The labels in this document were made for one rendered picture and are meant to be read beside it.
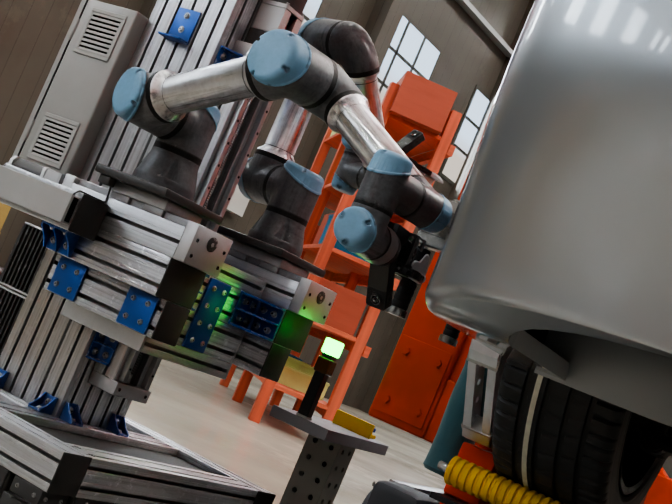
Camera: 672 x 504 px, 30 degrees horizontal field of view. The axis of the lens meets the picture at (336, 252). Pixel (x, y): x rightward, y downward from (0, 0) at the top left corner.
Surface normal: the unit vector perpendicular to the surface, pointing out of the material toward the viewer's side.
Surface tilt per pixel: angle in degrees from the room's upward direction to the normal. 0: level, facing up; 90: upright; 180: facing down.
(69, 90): 90
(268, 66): 86
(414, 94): 90
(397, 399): 90
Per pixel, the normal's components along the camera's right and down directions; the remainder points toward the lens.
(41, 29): 0.79, 0.29
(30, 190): -0.47, -0.26
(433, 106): 0.11, -0.04
